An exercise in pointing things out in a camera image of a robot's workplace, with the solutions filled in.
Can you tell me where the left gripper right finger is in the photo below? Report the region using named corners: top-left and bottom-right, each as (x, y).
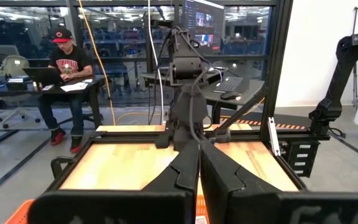
top-left (199, 140), bottom-right (282, 224)

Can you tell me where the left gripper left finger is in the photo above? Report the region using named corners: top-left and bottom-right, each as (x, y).
top-left (141, 140), bottom-right (200, 200)

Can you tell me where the black keyboard desk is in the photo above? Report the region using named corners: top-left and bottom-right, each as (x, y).
top-left (190, 77), bottom-right (266, 125)

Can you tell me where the black computer mouse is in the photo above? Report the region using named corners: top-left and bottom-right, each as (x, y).
top-left (219, 91), bottom-right (240, 101)

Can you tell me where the small black desk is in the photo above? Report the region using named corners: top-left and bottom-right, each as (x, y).
top-left (140, 65), bottom-right (228, 108)

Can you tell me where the black keyboard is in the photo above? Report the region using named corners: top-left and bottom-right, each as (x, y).
top-left (213, 77), bottom-right (244, 94)

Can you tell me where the dark blue office chair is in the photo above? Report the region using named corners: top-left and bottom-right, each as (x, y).
top-left (103, 63), bottom-right (135, 102)

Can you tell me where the long black desk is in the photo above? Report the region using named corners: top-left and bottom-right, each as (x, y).
top-left (0, 74), bottom-right (106, 147)

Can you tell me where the black office chair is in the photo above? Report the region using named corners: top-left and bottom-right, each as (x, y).
top-left (57, 105), bottom-right (104, 126)

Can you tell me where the large monitor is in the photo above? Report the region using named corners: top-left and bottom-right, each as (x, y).
top-left (183, 0), bottom-right (226, 56)

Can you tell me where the white paper sheet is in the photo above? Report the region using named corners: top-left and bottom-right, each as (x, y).
top-left (60, 82), bottom-right (89, 93)

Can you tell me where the person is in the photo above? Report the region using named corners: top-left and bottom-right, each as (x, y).
top-left (37, 27), bottom-right (94, 155)

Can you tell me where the black laptop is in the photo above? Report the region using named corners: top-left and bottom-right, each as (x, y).
top-left (22, 67), bottom-right (67, 88)

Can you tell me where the orange plastic basket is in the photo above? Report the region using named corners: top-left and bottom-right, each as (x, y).
top-left (4, 195), bottom-right (211, 224)

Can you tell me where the black desk box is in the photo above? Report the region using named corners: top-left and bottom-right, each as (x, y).
top-left (6, 77), bottom-right (28, 91)

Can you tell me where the beige office chair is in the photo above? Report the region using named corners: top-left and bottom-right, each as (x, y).
top-left (0, 55), bottom-right (42, 129)

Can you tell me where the black stand pole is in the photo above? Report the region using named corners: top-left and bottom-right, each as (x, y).
top-left (351, 6), bottom-right (358, 100)

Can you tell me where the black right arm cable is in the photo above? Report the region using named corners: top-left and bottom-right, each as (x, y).
top-left (147, 26), bottom-right (214, 144)

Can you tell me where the white cable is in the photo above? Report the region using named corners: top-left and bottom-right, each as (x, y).
top-left (147, 0), bottom-right (167, 125)

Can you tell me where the white metal bracket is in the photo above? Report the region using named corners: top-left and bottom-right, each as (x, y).
top-left (267, 117), bottom-right (282, 157)

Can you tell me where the hazard-striped cable cover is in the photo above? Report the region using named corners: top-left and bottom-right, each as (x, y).
top-left (221, 118), bottom-right (306, 131)

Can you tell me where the black aluminium frame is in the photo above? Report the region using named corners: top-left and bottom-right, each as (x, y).
top-left (0, 0), bottom-right (332, 194)

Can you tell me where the yellow cable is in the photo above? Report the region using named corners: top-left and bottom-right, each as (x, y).
top-left (78, 0), bottom-right (265, 126)

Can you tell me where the black table handle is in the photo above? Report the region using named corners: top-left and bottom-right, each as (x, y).
top-left (50, 156), bottom-right (76, 180)

